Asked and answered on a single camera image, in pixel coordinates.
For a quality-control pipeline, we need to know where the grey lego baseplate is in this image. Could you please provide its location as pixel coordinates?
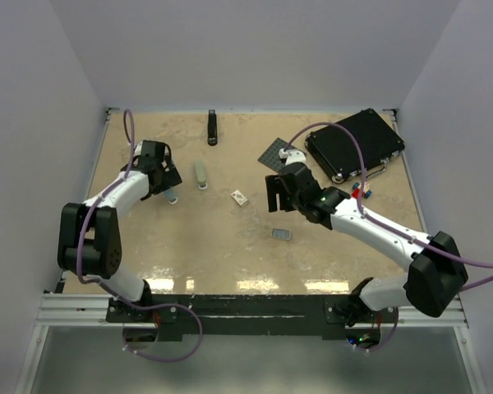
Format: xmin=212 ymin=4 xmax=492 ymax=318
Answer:
xmin=257 ymin=138 xmax=288 ymax=172

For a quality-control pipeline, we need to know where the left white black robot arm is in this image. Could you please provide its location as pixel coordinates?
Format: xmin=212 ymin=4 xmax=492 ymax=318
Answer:
xmin=57 ymin=140 xmax=182 ymax=322

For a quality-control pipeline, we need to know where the black carrying case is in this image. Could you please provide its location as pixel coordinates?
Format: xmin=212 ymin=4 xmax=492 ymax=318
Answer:
xmin=305 ymin=108 xmax=405 ymax=184

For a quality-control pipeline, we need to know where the grey staple tray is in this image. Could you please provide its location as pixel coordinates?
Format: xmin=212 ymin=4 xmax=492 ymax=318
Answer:
xmin=271 ymin=228 xmax=292 ymax=241

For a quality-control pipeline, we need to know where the red blue lego car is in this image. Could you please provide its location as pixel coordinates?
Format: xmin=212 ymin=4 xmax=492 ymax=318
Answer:
xmin=351 ymin=182 xmax=372 ymax=199

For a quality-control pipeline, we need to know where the light blue stapler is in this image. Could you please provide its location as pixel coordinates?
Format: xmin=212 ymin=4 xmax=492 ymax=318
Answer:
xmin=164 ymin=189 xmax=178 ymax=204

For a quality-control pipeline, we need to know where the beige green stapler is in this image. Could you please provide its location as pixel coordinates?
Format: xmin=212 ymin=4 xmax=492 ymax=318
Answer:
xmin=194 ymin=160 xmax=208 ymax=190

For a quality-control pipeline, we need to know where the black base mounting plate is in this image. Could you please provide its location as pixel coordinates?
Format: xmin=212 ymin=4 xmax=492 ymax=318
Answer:
xmin=106 ymin=294 xmax=398 ymax=341

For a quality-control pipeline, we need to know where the black stapler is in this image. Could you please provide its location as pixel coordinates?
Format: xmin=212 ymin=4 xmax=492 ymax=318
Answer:
xmin=207 ymin=109 xmax=219 ymax=146

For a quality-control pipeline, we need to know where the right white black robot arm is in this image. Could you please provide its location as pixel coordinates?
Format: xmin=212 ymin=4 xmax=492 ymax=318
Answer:
xmin=265 ymin=163 xmax=468 ymax=324

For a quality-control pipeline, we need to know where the aluminium front rail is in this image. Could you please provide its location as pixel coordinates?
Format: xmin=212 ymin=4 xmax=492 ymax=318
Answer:
xmin=35 ymin=293 xmax=468 ymax=328

